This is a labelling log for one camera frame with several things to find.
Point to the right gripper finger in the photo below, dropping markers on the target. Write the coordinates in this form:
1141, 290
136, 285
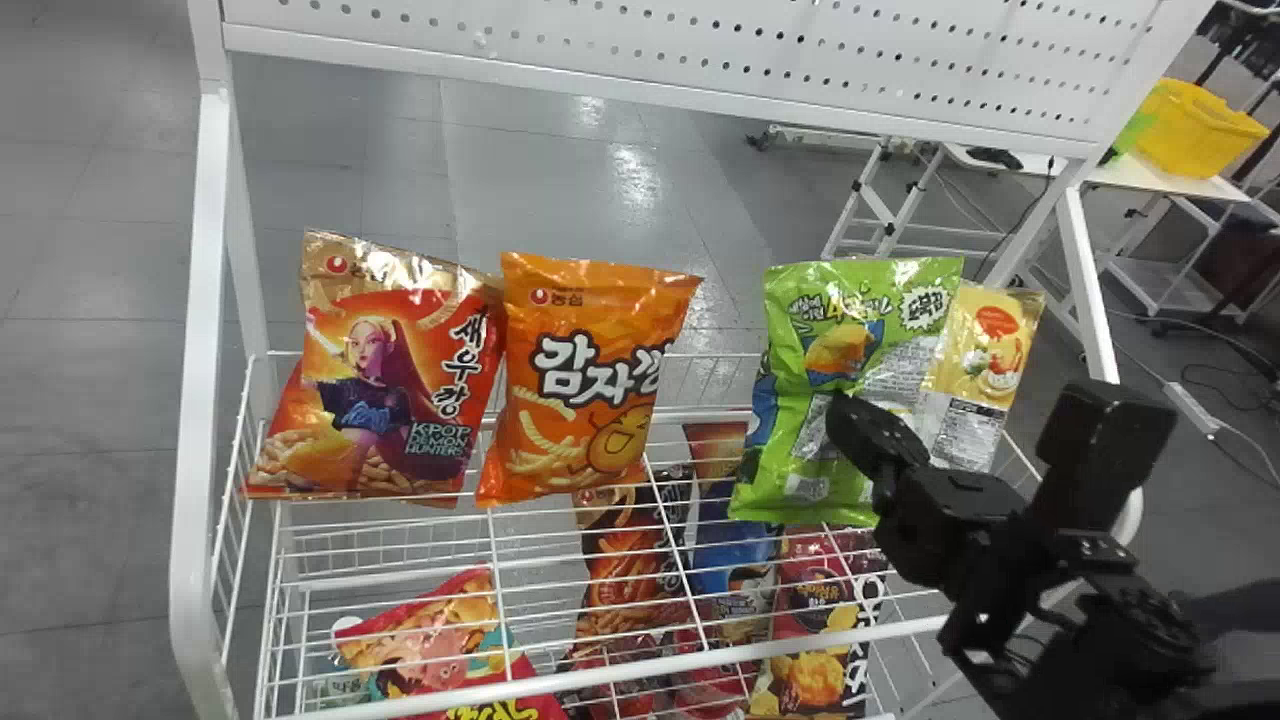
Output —
868, 432

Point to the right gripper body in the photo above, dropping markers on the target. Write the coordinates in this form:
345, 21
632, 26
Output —
945, 525

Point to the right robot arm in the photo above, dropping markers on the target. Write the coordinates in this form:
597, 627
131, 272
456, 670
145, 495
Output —
1120, 630

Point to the yellow basket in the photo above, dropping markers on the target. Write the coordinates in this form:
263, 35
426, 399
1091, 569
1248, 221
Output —
1195, 128

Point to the green snack packet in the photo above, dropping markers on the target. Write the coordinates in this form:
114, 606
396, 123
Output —
840, 340

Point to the yellow snack packet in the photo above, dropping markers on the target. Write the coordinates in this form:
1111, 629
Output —
985, 350

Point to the dark red snack packet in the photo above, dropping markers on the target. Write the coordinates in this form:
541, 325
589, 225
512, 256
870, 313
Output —
815, 620

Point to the blue snack packet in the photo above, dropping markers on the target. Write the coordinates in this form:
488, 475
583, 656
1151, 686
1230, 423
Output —
730, 555

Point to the black snack packet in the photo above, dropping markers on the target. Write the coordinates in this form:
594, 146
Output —
625, 560

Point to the orange snack packet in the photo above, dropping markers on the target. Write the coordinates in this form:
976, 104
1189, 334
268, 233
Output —
585, 380

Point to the white side table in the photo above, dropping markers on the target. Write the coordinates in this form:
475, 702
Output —
1160, 185

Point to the red cartoon snack packet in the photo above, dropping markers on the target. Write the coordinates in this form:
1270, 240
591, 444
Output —
440, 640

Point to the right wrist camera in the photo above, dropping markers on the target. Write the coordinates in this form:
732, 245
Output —
1105, 445

